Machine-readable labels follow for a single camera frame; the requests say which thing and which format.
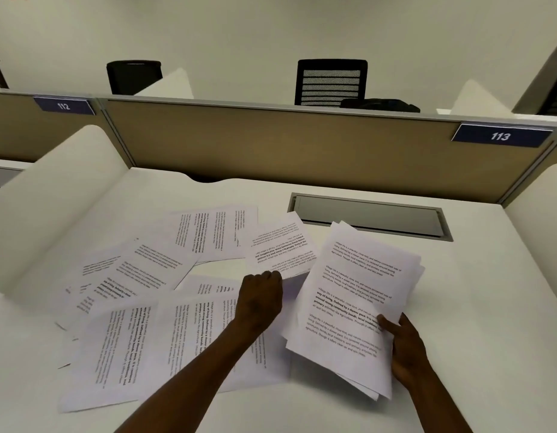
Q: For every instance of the large blue number sign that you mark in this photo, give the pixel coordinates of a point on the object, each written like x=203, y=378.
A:
x=501, y=136

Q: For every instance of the person's left fingers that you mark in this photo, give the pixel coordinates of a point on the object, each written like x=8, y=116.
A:
x=265, y=277

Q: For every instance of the person's right thumb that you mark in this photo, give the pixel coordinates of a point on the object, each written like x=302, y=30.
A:
x=388, y=323

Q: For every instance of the scattered loose printed pages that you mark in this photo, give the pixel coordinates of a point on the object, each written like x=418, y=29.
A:
x=125, y=356

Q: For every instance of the person's right hand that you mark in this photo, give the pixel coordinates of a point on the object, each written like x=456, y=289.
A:
x=409, y=356

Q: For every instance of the black padded office chair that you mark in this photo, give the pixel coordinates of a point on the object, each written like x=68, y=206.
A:
x=132, y=76

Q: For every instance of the person's left forearm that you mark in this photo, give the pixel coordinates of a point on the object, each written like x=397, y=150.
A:
x=192, y=378

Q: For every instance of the small blue number sign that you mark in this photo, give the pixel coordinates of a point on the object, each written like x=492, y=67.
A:
x=63, y=106

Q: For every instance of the person's right forearm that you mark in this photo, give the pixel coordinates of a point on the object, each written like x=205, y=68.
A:
x=436, y=408

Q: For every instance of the person's left hand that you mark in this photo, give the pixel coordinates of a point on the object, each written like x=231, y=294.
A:
x=259, y=302

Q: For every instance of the narrow beige partition panel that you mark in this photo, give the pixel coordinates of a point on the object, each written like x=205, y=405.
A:
x=26, y=130

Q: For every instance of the black mesh office chair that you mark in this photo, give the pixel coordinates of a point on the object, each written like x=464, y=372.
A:
x=330, y=83

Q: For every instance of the bundle of printed papers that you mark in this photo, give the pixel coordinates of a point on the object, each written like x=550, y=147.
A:
x=350, y=284

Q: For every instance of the single white printed sheet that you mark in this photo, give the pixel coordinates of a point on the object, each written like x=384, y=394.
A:
x=278, y=247

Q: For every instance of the wide beige partition panel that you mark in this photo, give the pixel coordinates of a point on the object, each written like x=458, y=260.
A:
x=305, y=144

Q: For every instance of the white curved side divider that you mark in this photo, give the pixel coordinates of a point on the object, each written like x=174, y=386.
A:
x=479, y=101
x=170, y=85
x=540, y=220
x=53, y=207

